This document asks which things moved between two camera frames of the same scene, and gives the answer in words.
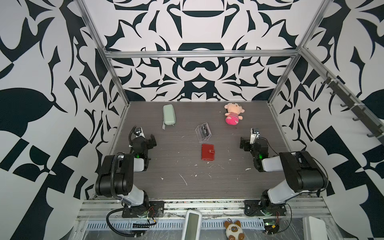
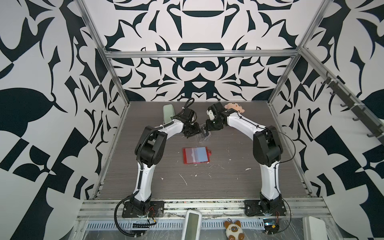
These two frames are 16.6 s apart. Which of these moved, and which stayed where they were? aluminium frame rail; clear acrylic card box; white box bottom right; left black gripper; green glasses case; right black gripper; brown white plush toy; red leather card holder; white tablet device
Moved: left black gripper; right black gripper; red leather card holder
Stayed: white tablet device; white box bottom right; aluminium frame rail; clear acrylic card box; green glasses case; brown white plush toy
